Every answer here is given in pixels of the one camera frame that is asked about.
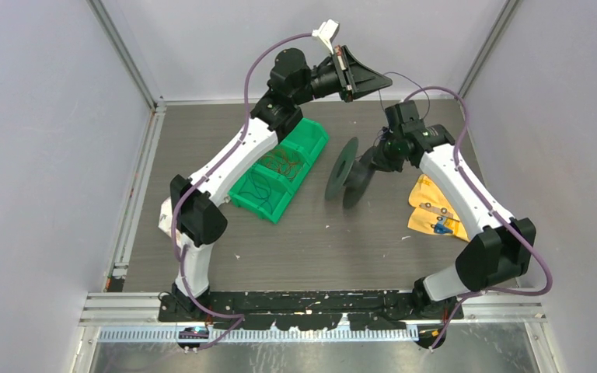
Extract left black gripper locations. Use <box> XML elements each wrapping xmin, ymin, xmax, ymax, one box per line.
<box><xmin>293</xmin><ymin>46</ymin><xmax>393</xmax><ymax>106</ymax></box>

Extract purple wire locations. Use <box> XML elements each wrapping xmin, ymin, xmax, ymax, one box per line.
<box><xmin>372</xmin><ymin>71</ymin><xmax>432</xmax><ymax>148</ymax></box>

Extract black cable spool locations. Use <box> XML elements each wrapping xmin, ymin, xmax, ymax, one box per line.
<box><xmin>324</xmin><ymin>137</ymin><xmax>375</xmax><ymax>209</ymax></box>

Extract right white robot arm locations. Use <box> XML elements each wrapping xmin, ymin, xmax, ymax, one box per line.
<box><xmin>372</xmin><ymin>100</ymin><xmax>536</xmax><ymax>319</ymax></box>

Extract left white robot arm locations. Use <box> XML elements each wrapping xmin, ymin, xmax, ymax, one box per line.
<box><xmin>163</xmin><ymin>45</ymin><xmax>392</xmax><ymax>322</ymax></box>

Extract yellow printed cloth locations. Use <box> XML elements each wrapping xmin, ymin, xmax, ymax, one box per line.
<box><xmin>407</xmin><ymin>174</ymin><xmax>470</xmax><ymax>242</ymax></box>

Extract green three-compartment bin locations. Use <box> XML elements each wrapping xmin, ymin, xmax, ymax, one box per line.
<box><xmin>229</xmin><ymin>118</ymin><xmax>330</xmax><ymax>224</ymax></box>

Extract white patterned cloth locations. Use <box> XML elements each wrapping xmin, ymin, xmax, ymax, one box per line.
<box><xmin>158</xmin><ymin>197</ymin><xmax>173</xmax><ymax>237</ymax></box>

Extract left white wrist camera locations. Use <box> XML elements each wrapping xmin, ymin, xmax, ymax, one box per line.
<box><xmin>311</xmin><ymin>19</ymin><xmax>340</xmax><ymax>55</ymax></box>

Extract orange wire bundle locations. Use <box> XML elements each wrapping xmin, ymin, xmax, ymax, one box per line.
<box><xmin>258</xmin><ymin>146</ymin><xmax>305</xmax><ymax>182</ymax></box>

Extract dark blue wire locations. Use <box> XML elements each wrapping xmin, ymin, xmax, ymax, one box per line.
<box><xmin>239</xmin><ymin>167</ymin><xmax>274</xmax><ymax>213</ymax></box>

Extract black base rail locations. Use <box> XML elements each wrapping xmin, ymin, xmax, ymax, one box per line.
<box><xmin>158</xmin><ymin>290</ymin><xmax>463</xmax><ymax>331</ymax></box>

